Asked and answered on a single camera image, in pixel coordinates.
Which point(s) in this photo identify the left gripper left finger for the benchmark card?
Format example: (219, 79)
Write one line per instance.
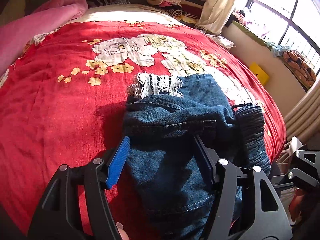
(57, 215)

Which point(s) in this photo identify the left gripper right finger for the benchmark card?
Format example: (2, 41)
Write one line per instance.
(246, 205)

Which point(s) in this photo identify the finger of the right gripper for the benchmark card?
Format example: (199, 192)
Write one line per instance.
(303, 173)

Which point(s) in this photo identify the blue denim pants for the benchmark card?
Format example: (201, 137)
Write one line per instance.
(163, 114)

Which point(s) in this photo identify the left hand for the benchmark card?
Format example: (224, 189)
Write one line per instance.
(122, 233)

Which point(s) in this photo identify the red plastic bag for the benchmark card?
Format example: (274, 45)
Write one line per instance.
(298, 207)

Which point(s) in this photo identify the yellow paper bag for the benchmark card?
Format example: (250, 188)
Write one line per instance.
(261, 75)

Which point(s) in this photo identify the patterned cushion on sill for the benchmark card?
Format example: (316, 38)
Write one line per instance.
(300, 68)

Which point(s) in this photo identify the red floral bedspread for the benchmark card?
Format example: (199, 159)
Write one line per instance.
(64, 99)

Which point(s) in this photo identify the clothes on window sill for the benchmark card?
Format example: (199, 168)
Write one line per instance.
(238, 18)

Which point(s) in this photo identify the window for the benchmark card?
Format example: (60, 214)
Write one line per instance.
(292, 23)

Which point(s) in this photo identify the cream curtain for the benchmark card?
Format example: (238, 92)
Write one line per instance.
(214, 15)

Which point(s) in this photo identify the pink rolled blanket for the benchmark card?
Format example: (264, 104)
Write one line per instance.
(46, 18)

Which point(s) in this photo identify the striped pillow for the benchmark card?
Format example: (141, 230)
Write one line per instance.
(99, 3)

